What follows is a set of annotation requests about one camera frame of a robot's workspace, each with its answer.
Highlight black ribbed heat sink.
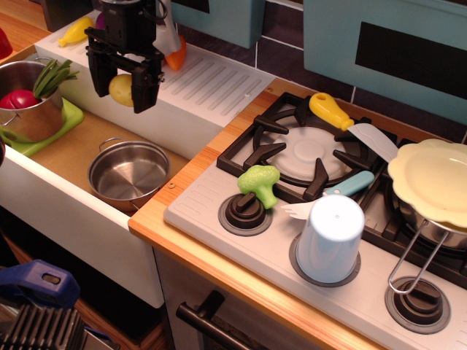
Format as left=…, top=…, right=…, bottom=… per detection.
left=1, top=306, right=86, bottom=349

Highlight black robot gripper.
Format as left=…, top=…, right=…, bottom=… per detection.
left=85, top=1, right=165, bottom=114

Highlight red toy vegetable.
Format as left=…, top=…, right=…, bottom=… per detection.
left=1, top=89, right=41, bottom=109

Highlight light blue plastic cup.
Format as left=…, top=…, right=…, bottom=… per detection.
left=296, top=195, right=365, bottom=284

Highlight black oven door handle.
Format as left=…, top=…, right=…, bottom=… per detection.
left=176, top=290, right=252, bottom=350

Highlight grey toy stove top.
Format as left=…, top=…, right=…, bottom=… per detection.
left=164, top=160, right=466, bottom=349

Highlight teal cabinet right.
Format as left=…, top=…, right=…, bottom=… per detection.
left=303, top=1, right=466, bottom=123

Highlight blue clamp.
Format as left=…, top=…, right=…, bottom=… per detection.
left=1, top=260, right=81, bottom=309

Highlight left black stove knob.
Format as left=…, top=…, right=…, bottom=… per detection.
left=218, top=192, right=272, bottom=237

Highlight tall steel pot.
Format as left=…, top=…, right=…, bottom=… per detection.
left=1, top=61, right=65, bottom=143

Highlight yellow handled toy knife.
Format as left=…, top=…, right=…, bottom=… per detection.
left=309, top=93, right=398, bottom=163

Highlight black stove knob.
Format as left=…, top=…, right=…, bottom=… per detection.
left=385, top=279, right=451, bottom=335
left=218, top=192, right=272, bottom=237

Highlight blue handled toy fork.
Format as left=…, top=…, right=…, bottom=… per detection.
left=281, top=171, right=375, bottom=219

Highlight white toy sink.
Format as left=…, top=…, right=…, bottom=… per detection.
left=1, top=20, right=273, bottom=308

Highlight small steel pan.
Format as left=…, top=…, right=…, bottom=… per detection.
left=88, top=137, right=171, bottom=213

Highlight teal cabinet left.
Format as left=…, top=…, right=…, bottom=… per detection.
left=172, top=0, right=266, bottom=48

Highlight green toy beans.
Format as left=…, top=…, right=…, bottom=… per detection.
left=32, top=60, right=79, bottom=100

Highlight yellow toy squash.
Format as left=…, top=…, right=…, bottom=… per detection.
left=57, top=16, right=94, bottom=47

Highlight purple toy eggplant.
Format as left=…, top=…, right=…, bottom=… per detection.
left=96, top=12, right=105, bottom=30

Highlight green toy broccoli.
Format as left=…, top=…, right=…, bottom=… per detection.
left=237, top=165, right=280, bottom=209

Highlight steel saucepan with wire handle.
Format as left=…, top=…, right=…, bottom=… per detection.
left=388, top=195, right=466, bottom=295

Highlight pale yellow plate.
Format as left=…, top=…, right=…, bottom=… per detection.
left=387, top=139, right=466, bottom=228

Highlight red object at left edge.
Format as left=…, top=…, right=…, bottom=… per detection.
left=0, top=28, right=13, bottom=59

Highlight teal cabinet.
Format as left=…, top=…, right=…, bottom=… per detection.
left=303, top=1, right=466, bottom=123
left=172, top=0, right=266, bottom=48

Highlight orange toy carrot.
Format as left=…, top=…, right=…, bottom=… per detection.
left=165, top=34, right=187, bottom=71

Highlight right black stove knob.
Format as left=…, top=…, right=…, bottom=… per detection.
left=385, top=279, right=451, bottom=335

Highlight green cutting board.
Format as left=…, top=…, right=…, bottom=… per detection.
left=0, top=97, right=85, bottom=157

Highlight black stove grate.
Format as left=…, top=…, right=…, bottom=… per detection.
left=217, top=93, right=466, bottom=287

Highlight grey toy faucet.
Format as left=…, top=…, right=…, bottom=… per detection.
left=125, top=1, right=182, bottom=60

